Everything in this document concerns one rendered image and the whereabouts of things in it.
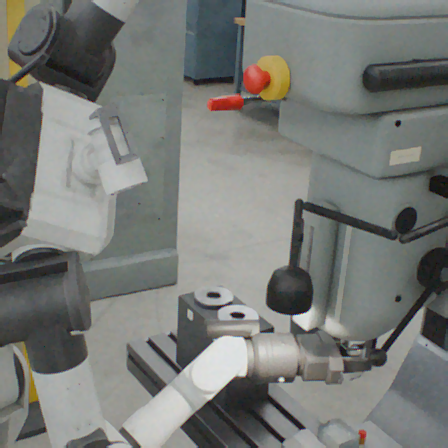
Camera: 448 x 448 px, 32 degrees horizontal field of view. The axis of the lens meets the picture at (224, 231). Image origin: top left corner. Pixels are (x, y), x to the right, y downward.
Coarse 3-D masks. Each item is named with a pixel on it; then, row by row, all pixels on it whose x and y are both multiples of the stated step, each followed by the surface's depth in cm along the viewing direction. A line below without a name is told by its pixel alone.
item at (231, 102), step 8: (224, 96) 116; (232, 96) 117; (240, 96) 117; (256, 96) 120; (208, 104) 116; (216, 104) 115; (224, 104) 116; (232, 104) 116; (240, 104) 117; (248, 104) 119
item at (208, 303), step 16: (208, 288) 182; (224, 288) 184; (192, 304) 177; (208, 304) 175; (224, 304) 176; (240, 304) 179; (192, 320) 177; (192, 336) 178; (176, 352) 187; (192, 352) 180; (240, 384) 171; (256, 384) 174; (224, 400) 171; (240, 400) 173; (256, 400) 176
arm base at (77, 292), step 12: (72, 252) 119; (12, 264) 118; (24, 264) 118; (36, 264) 118; (48, 264) 117; (60, 264) 118; (72, 264) 117; (0, 276) 117; (12, 276) 118; (24, 276) 118; (36, 276) 118; (72, 276) 114; (84, 276) 122; (72, 288) 113; (84, 288) 119; (72, 300) 113; (84, 300) 115; (72, 312) 113; (84, 312) 114; (84, 324) 114
